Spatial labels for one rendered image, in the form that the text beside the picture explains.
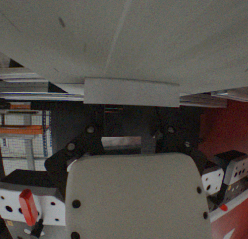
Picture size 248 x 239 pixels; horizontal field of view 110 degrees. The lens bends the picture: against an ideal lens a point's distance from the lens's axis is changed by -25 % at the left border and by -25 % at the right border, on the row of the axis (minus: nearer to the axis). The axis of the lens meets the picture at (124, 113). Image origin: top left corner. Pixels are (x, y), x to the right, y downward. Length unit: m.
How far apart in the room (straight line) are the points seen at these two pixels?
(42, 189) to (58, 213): 0.05
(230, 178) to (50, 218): 0.49
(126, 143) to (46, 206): 0.20
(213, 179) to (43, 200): 0.39
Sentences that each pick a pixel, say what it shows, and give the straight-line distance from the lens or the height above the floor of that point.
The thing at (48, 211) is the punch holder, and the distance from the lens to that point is 0.28.
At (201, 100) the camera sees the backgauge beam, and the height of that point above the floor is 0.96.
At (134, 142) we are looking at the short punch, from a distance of 0.25.
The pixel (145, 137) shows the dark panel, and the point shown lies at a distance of 0.82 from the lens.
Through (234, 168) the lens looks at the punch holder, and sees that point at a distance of 0.47.
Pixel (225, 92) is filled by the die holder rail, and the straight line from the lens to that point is 0.40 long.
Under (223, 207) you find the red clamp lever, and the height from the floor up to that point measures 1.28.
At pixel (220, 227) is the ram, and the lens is 0.67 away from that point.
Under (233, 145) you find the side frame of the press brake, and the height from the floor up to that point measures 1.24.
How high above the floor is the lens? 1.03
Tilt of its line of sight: 2 degrees up
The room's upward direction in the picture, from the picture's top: 178 degrees counter-clockwise
